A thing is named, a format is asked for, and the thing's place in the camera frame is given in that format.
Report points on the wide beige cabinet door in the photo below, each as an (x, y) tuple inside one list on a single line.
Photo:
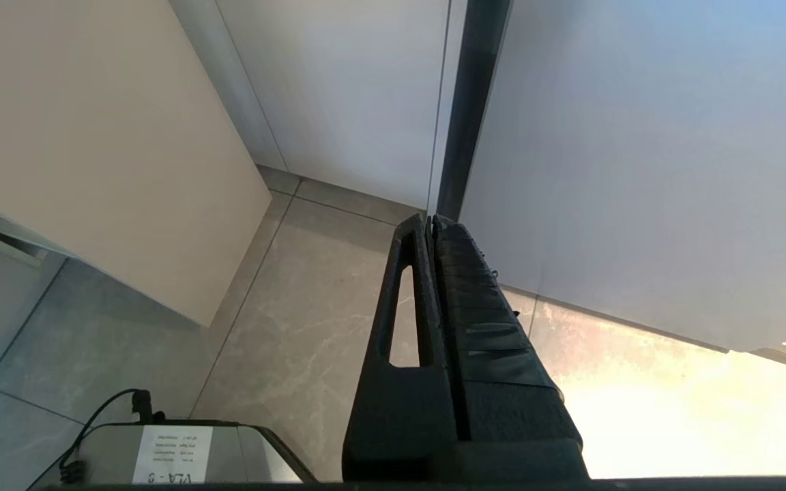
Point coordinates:
[(352, 95)]

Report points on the beige pull-out cabinet front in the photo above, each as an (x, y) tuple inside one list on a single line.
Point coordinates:
[(106, 150)]

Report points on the dark grey door frame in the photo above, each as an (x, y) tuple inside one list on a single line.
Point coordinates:
[(475, 88)]

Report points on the white appliance front panel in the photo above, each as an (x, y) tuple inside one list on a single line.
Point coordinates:
[(652, 164)]

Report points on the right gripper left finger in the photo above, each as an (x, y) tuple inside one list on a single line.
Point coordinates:
[(400, 423)]

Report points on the grey labelled robot box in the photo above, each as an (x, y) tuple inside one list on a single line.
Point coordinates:
[(243, 453)]

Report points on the narrow beige cabinet door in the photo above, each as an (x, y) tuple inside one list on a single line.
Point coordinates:
[(233, 82)]

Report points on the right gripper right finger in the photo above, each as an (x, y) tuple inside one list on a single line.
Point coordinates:
[(502, 382)]

